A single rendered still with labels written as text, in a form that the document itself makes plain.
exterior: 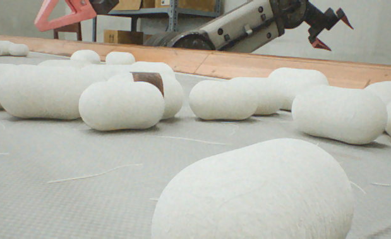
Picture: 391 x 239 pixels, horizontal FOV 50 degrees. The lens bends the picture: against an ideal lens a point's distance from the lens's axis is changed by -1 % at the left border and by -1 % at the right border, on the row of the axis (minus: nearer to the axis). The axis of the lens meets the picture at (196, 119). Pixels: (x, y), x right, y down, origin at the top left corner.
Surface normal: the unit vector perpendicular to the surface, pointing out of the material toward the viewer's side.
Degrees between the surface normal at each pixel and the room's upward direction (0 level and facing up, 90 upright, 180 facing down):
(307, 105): 75
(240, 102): 87
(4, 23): 90
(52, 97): 91
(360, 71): 45
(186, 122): 0
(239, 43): 90
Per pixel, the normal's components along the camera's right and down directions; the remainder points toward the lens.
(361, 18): -0.76, 0.07
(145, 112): 0.39, 0.32
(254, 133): 0.06, -0.98
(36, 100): 0.14, 0.37
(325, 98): -0.51, -0.49
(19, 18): 0.66, 0.17
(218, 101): 0.33, 0.09
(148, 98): 0.40, -0.22
